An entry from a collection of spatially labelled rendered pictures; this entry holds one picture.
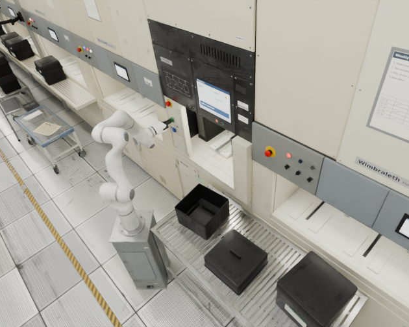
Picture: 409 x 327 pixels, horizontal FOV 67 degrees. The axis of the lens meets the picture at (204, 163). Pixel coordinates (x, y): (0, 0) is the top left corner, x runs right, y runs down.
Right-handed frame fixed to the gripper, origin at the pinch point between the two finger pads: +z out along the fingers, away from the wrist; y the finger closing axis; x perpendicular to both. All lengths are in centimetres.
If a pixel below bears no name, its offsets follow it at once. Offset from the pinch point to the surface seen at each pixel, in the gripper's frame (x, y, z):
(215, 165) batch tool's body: -33, 37, 12
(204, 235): -38, 76, -37
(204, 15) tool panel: 86, 50, 3
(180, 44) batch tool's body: 66, 25, 4
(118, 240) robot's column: -44, 31, -80
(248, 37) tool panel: 82, 79, 4
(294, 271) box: -19, 137, -26
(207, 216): -43, 63, -22
